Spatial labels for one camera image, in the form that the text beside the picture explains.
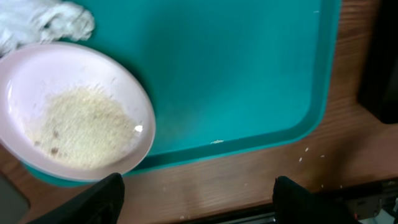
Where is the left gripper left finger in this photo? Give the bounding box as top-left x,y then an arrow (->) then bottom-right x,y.
29,173 -> 125,224

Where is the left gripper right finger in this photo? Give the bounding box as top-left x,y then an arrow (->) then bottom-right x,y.
272,176 -> 359,224

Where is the large white dinner plate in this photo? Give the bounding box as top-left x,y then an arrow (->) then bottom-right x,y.
1,42 -> 155,182

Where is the white napkin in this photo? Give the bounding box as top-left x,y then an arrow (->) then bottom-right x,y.
1,0 -> 95,56

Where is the pile of rice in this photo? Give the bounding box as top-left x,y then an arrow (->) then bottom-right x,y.
25,87 -> 139,170

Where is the grey plastic dish rack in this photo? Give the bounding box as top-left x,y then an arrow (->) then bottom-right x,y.
1,174 -> 30,224

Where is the black plastic tray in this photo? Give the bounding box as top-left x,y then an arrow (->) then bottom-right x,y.
358,0 -> 397,124

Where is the teal serving tray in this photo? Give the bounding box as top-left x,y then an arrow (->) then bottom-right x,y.
21,0 -> 342,188

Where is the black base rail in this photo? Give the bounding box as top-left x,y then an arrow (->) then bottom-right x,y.
184,176 -> 397,224

